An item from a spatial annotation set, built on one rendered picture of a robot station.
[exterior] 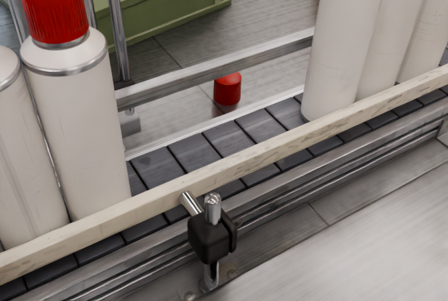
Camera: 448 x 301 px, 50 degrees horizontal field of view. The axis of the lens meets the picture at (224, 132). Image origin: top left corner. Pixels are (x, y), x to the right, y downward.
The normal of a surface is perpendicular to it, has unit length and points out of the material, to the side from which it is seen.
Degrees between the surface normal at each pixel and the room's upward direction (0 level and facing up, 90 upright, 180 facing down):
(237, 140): 0
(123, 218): 90
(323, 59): 90
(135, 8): 90
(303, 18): 0
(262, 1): 0
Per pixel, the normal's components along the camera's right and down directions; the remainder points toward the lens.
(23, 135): 0.91, 0.30
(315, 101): -0.73, 0.44
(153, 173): 0.03, -0.73
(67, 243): 0.52, 0.59
